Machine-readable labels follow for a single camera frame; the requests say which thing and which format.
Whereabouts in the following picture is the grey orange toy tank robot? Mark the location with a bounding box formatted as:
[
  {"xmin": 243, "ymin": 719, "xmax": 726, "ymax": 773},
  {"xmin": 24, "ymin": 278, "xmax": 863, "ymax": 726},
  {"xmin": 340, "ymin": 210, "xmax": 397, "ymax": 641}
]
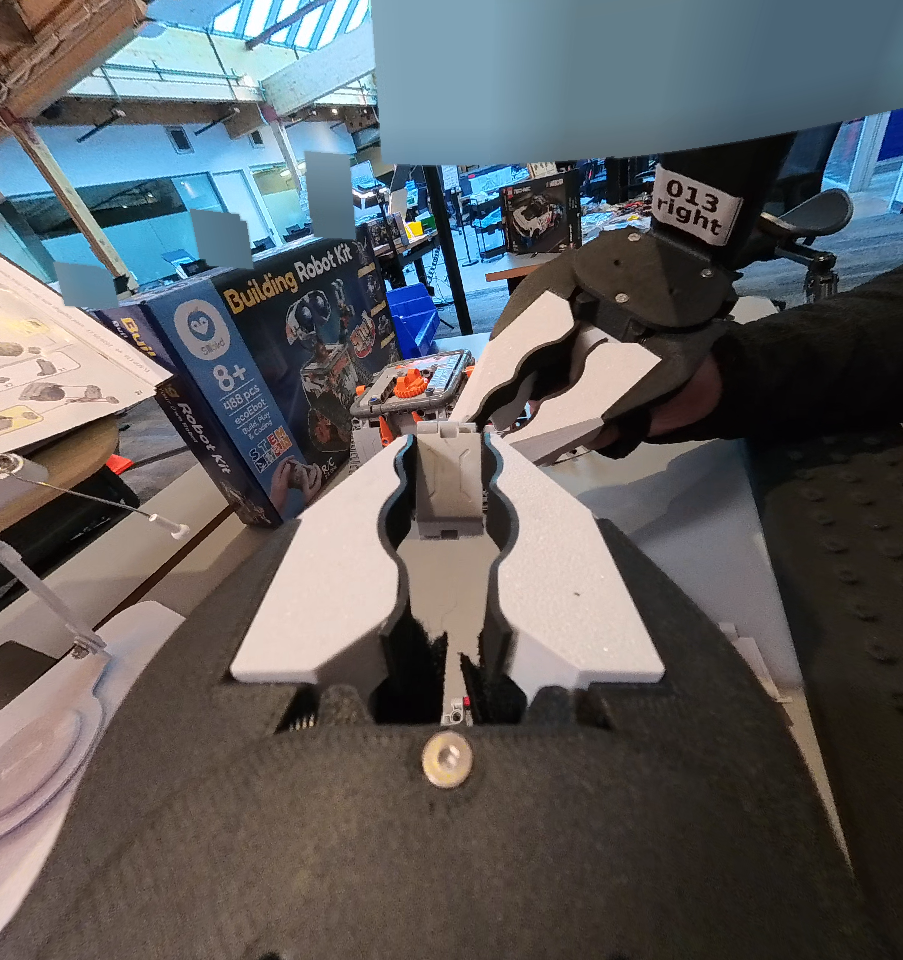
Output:
[{"xmin": 348, "ymin": 348, "xmax": 477, "ymax": 462}]

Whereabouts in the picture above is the person's right forearm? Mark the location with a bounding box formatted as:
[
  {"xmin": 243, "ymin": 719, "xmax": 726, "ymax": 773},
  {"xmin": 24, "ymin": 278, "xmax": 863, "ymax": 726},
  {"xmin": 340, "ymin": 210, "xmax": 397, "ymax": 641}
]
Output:
[{"xmin": 714, "ymin": 253, "xmax": 903, "ymax": 453}]

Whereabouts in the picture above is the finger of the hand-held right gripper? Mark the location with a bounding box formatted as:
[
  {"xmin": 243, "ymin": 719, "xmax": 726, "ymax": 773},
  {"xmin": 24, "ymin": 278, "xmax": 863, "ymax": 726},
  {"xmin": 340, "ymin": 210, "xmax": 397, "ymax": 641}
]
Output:
[
  {"xmin": 457, "ymin": 288, "xmax": 582, "ymax": 432},
  {"xmin": 507, "ymin": 326, "xmax": 664, "ymax": 468}
]

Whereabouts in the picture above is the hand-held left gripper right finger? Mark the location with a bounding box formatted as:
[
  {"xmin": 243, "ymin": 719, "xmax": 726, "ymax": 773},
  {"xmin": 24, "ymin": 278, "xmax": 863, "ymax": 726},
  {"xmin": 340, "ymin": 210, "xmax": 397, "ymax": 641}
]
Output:
[{"xmin": 487, "ymin": 432, "xmax": 667, "ymax": 688}]

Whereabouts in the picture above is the blue robot kit box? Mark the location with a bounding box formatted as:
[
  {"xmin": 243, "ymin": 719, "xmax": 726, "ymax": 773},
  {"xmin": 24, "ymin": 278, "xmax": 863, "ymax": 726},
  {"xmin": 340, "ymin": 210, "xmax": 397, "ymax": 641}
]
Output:
[{"xmin": 91, "ymin": 225, "xmax": 402, "ymax": 531}]

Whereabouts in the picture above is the clear acrylic stand base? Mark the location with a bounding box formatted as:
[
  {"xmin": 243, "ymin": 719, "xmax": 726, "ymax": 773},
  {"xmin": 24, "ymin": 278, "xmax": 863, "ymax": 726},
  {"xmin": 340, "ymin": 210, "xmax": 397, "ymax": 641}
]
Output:
[{"xmin": 0, "ymin": 536, "xmax": 192, "ymax": 850}]

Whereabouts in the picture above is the metal wire page holder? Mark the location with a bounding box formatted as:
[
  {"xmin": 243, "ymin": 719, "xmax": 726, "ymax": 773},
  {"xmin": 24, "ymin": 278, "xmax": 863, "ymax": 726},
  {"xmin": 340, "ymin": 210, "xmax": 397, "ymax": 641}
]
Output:
[{"xmin": 0, "ymin": 453, "xmax": 192, "ymax": 543}]

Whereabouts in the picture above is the pile of toy bricks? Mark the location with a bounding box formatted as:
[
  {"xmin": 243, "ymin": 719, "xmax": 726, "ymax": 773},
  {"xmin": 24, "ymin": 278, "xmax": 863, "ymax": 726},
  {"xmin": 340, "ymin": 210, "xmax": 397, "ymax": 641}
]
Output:
[{"xmin": 580, "ymin": 196, "xmax": 657, "ymax": 228}]

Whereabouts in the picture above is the slanted wooden beam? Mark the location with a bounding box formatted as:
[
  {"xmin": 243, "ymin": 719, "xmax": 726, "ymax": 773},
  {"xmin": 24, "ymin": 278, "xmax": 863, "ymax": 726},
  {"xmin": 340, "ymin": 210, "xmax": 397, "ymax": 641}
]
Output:
[{"xmin": 7, "ymin": 123, "xmax": 139, "ymax": 295}]

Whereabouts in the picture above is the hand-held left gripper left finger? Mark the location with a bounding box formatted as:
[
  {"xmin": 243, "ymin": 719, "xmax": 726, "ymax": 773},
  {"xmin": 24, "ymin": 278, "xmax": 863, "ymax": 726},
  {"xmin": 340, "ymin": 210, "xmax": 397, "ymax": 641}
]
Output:
[{"xmin": 230, "ymin": 433, "xmax": 413, "ymax": 686}]

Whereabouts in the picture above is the person's right hand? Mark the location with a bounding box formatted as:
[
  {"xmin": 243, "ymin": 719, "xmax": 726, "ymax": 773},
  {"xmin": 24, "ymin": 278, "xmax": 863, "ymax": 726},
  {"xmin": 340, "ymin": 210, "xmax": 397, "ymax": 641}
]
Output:
[{"xmin": 592, "ymin": 351, "xmax": 724, "ymax": 462}]

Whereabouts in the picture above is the black dotted mat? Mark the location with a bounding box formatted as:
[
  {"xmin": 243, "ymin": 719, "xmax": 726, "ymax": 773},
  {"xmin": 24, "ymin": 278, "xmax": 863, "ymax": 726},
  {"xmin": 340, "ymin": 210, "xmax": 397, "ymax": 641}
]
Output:
[{"xmin": 747, "ymin": 426, "xmax": 903, "ymax": 960}]

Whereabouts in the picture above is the black toy car box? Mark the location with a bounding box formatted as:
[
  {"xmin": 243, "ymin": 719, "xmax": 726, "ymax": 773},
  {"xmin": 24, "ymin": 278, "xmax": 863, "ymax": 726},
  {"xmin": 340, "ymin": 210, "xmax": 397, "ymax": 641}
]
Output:
[{"xmin": 500, "ymin": 178, "xmax": 582, "ymax": 253}]

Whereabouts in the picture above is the instruction booklet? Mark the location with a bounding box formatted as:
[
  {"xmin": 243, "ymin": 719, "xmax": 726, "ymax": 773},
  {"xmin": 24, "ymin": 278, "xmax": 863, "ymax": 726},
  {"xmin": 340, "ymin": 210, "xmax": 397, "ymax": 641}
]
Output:
[{"xmin": 0, "ymin": 236, "xmax": 175, "ymax": 468}]

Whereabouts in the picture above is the grey toy brick panel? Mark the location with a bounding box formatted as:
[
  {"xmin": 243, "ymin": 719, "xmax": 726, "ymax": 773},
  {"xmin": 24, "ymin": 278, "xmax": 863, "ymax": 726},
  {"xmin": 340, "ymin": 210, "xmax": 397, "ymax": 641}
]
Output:
[{"xmin": 414, "ymin": 420, "xmax": 490, "ymax": 543}]

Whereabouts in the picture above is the blue storage bin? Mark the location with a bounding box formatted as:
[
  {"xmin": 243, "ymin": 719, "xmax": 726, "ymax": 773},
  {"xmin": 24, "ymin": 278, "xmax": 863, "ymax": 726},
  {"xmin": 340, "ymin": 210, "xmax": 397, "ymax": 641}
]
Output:
[{"xmin": 386, "ymin": 282, "xmax": 442, "ymax": 363}]

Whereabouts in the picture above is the wooden desk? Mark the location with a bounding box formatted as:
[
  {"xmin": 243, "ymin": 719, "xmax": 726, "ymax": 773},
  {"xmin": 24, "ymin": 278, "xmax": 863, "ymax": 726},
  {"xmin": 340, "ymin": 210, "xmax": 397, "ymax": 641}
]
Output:
[{"xmin": 485, "ymin": 251, "xmax": 567, "ymax": 285}]

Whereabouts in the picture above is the black office chair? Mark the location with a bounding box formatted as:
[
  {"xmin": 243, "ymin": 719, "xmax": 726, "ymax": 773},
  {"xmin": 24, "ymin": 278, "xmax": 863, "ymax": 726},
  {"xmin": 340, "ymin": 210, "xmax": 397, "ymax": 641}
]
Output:
[{"xmin": 755, "ymin": 187, "xmax": 856, "ymax": 303}]

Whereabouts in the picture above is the round wooden stand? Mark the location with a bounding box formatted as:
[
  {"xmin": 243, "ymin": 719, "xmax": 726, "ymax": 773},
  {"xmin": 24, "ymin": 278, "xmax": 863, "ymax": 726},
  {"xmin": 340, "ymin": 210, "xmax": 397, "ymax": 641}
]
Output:
[{"xmin": 0, "ymin": 416, "xmax": 124, "ymax": 544}]

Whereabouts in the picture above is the black metal post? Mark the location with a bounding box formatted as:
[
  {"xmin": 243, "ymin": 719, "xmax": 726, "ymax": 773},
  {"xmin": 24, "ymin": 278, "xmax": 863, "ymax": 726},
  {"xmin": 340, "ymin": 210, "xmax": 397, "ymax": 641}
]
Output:
[{"xmin": 421, "ymin": 165, "xmax": 475, "ymax": 339}]

